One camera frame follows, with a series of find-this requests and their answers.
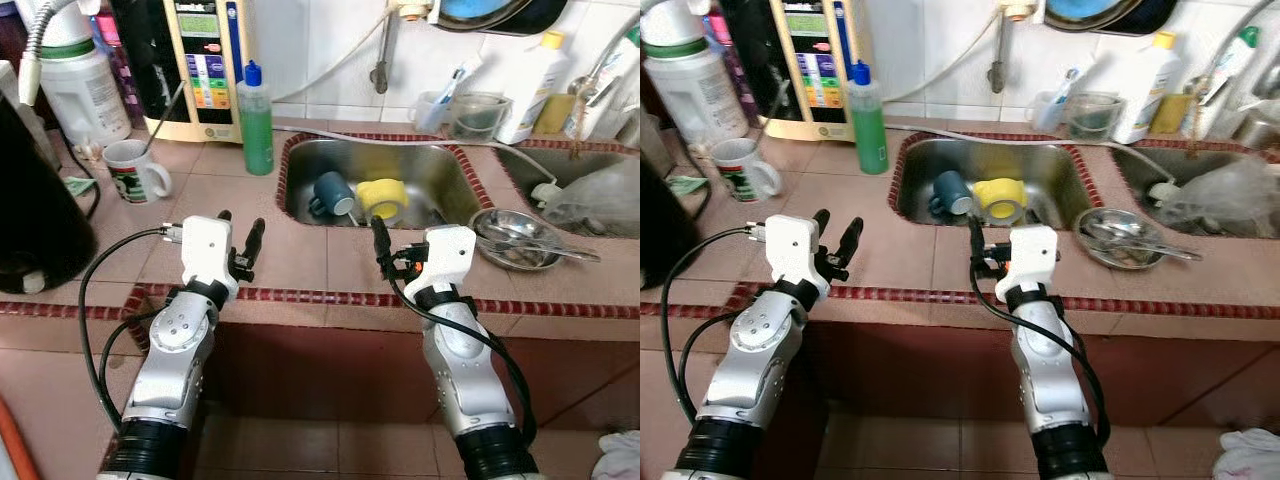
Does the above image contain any steel hanging wok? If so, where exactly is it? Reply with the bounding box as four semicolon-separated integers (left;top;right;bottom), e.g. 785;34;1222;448
437;0;526;28
1047;0;1136;28

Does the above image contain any clear toothbrush cup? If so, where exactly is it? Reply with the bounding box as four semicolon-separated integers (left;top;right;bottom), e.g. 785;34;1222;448
415;90;453;134
1032;90;1069;134

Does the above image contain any orange curved tube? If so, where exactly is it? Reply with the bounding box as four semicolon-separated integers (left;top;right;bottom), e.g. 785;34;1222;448
0;395;41;480

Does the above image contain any corrugated grey hose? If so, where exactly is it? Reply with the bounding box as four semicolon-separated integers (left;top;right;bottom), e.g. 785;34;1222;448
20;0;81;106

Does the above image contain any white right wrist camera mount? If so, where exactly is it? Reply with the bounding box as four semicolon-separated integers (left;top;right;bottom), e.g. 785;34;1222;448
995;224;1059;306
408;225;477;306

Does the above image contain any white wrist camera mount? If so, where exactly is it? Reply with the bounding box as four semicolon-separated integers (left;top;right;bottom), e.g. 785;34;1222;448
995;224;1059;306
765;213;829;301
408;225;477;306
180;215;239;296

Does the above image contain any clear plastic bag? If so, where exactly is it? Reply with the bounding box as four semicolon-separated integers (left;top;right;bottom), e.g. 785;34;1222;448
540;158;641;236
1160;158;1280;238

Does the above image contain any steel flexible kitchen faucet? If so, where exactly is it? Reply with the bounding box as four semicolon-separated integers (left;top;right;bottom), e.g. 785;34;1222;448
565;25;641;161
1185;0;1280;161

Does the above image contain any steel fork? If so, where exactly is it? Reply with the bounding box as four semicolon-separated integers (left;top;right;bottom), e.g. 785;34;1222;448
1090;232;1204;263
485;232;602;263

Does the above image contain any white bottle yellow cap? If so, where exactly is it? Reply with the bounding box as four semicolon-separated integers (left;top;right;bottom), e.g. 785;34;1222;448
1112;30;1181;146
497;30;569;146

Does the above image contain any white mug green print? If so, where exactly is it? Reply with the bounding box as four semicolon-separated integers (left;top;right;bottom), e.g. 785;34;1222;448
103;138;173;206
712;138;783;204

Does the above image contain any thin white water tube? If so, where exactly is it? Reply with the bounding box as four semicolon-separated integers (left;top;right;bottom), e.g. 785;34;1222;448
272;0;433;106
885;0;1041;106

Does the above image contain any steel sink basin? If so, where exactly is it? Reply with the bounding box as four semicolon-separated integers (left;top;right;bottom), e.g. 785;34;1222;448
275;133;496;231
1110;140;1280;241
890;133;1106;231
493;140;641;241

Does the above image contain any clear measuring cup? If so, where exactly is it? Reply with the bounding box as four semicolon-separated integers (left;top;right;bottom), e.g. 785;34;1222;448
1065;92;1123;141
448;92;509;141

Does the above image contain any thin dark stirrer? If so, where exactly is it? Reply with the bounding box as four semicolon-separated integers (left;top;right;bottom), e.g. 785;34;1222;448
145;82;188;156

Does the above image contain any black round appliance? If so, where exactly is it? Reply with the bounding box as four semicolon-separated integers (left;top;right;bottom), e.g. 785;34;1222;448
0;60;101;296
640;150;701;291

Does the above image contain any white bottle green cap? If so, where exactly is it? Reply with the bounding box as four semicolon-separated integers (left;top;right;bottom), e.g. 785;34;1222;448
585;25;641;136
1190;25;1263;136

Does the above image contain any beige water ioniser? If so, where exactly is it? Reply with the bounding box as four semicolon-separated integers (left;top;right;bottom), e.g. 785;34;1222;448
108;0;251;144
720;0;863;144

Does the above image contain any steel bowl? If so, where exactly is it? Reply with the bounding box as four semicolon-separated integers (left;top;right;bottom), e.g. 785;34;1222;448
1077;208;1166;271
470;208;563;271

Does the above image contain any white plastic jug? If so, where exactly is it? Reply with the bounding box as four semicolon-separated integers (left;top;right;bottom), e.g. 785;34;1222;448
38;0;133;149
640;0;738;151

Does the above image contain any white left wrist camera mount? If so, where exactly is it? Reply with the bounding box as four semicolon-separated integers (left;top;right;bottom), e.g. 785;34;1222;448
180;215;239;296
765;213;829;301

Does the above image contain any yellow plastic bowl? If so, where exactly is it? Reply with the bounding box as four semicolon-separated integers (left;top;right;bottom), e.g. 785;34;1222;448
972;178;1029;223
355;178;409;223

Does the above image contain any steel wall tap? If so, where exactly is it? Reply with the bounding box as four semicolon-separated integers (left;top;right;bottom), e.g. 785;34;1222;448
988;10;1016;96
370;10;399;96

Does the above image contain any black hanging pan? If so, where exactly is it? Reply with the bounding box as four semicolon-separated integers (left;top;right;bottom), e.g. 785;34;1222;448
1090;0;1181;36
480;0;571;36

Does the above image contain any green dish soap bottle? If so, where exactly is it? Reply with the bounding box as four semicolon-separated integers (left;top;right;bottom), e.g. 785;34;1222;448
848;60;891;176
237;60;276;178

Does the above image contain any steel cup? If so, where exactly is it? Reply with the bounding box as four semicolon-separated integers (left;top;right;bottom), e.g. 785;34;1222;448
1232;100;1280;151

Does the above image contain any blue rabbit mug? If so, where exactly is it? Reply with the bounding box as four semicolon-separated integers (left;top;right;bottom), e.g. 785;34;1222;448
928;170;974;219
308;172;356;219

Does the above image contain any white toothbrush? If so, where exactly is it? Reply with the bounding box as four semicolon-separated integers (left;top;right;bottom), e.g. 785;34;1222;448
1055;55;1096;101
440;55;483;101

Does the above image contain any mustard yellow sponge block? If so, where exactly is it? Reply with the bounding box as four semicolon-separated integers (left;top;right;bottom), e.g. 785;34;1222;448
1150;95;1191;136
535;95;576;136

